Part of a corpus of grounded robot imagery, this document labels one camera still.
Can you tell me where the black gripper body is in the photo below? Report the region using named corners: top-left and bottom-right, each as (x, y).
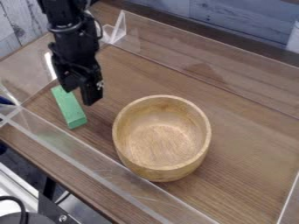
top-left (48, 22), bottom-right (102, 84)

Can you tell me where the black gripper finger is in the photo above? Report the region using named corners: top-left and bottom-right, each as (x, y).
top-left (59, 70), bottom-right (80, 93)
top-left (79, 76), bottom-right (103, 106)

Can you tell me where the green rectangular block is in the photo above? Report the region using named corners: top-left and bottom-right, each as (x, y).
top-left (51, 86), bottom-right (88, 130)

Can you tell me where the brown wooden bowl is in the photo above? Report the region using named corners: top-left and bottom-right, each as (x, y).
top-left (112, 94), bottom-right (211, 182)

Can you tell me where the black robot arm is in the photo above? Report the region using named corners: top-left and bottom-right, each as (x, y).
top-left (38, 0), bottom-right (103, 106)

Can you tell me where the clear acrylic enclosure wall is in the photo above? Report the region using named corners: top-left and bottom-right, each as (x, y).
top-left (0, 6), bottom-right (299, 224)

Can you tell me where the black metal bracket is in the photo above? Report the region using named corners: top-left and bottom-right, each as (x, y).
top-left (38, 193), bottom-right (80, 224)

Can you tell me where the black cable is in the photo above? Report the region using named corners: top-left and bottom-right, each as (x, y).
top-left (0, 195), bottom-right (28, 224)

